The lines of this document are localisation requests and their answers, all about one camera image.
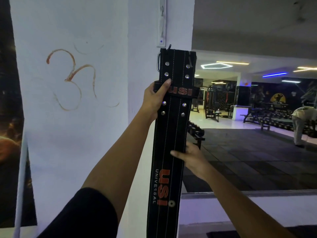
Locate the person's right hand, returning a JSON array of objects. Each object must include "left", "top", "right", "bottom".
[{"left": 170, "top": 142, "right": 213, "bottom": 182}]

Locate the person's left hand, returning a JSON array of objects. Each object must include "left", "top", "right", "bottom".
[{"left": 141, "top": 79, "right": 172, "bottom": 120}]

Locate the black leather weightlifting belt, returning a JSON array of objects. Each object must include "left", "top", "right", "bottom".
[{"left": 147, "top": 44, "right": 200, "bottom": 238}]

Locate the person's left forearm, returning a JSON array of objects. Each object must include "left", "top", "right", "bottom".
[{"left": 81, "top": 106, "right": 156, "bottom": 222}]

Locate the person's right forearm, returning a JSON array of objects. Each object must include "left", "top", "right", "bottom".
[{"left": 203, "top": 168, "right": 296, "bottom": 238}]

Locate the dumbbell rack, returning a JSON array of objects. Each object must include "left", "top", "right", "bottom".
[{"left": 187, "top": 120, "right": 205, "bottom": 149}]

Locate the hexagonal ceiling light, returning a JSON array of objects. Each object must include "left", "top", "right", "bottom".
[{"left": 201, "top": 62, "right": 233, "bottom": 70}]

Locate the white pillar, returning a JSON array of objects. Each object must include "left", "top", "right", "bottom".
[{"left": 232, "top": 77, "right": 252, "bottom": 121}]

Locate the long rack of dumbbells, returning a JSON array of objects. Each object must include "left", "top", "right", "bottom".
[{"left": 243, "top": 106, "right": 317, "bottom": 137}]

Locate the blue ceiling light strip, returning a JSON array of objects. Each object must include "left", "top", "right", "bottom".
[{"left": 262, "top": 72, "right": 288, "bottom": 78}]

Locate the black sleeve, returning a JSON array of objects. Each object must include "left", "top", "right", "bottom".
[{"left": 37, "top": 188, "right": 119, "bottom": 238}]

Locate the cable gym machine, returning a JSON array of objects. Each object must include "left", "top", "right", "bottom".
[{"left": 205, "top": 85, "right": 222, "bottom": 122}]

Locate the white wall cable conduit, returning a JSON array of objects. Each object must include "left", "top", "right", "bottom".
[{"left": 157, "top": 0, "right": 167, "bottom": 48}]

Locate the dark wall poster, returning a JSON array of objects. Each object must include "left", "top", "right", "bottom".
[{"left": 0, "top": 0, "right": 37, "bottom": 228}]

